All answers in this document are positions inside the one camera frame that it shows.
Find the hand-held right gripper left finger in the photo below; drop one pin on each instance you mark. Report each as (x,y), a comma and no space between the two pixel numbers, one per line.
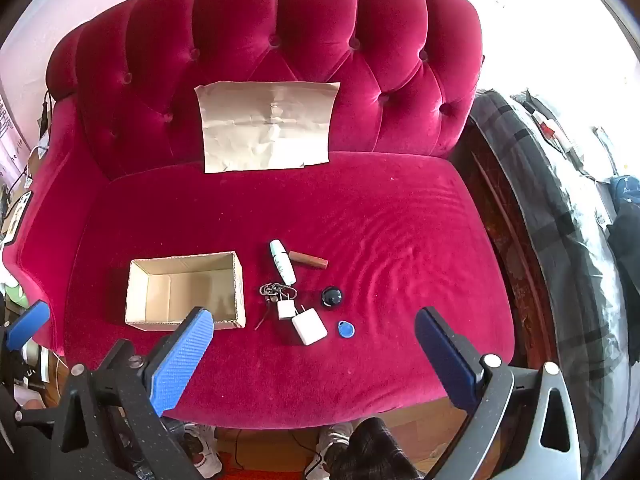
(181,360)

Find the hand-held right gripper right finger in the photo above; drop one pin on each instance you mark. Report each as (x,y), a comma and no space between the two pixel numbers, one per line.
(445,360)

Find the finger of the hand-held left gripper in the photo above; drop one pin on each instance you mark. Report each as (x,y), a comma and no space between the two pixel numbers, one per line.
(27,324)
(30,416)

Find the cardboard box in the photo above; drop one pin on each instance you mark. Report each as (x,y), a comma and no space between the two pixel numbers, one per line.
(165,282)

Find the small white charger plug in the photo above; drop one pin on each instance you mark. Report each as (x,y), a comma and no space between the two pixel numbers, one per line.
(286,308)

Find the large white charger plug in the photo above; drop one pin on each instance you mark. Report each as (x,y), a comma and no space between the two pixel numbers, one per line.
(309,327)

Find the light blue bottle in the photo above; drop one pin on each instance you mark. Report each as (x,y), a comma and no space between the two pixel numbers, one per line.
(281,261)

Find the brown wooden block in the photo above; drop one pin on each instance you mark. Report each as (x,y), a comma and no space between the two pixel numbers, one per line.
(309,260)

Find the white sneaker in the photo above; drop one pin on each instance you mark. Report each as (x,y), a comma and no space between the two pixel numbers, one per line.
(332,442)
(205,452)

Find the blue key fob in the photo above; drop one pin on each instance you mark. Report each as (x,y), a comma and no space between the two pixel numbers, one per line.
(344,329)

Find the small framed picture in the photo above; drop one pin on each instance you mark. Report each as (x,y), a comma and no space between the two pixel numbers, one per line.
(16,216)

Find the person's plaid trouser leg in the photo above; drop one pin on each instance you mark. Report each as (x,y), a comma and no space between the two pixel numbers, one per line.
(372,452)

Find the grey plaid bed blanket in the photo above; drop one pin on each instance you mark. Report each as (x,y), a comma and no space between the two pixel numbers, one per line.
(560,240)

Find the red velvet tufted sofa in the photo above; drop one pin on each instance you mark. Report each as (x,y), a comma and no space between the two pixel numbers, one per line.
(350,220)

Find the beige paper sheet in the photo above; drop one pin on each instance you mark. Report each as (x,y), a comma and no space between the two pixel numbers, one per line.
(267,125)

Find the dark wooden bed frame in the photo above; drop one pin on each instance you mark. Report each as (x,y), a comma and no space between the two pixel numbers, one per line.
(495,220)

